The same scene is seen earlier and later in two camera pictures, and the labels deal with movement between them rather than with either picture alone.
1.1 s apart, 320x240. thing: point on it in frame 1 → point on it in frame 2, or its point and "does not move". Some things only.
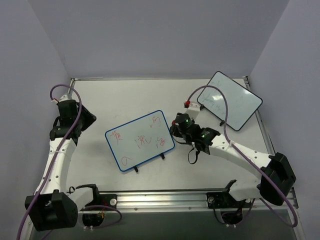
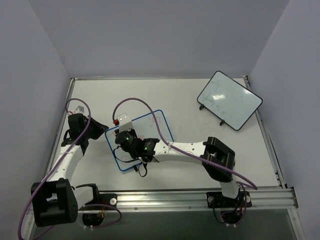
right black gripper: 175,130 → 120,138
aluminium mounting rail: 185,202 does not move
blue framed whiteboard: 140,140 does not move
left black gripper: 88,118 → 97,128
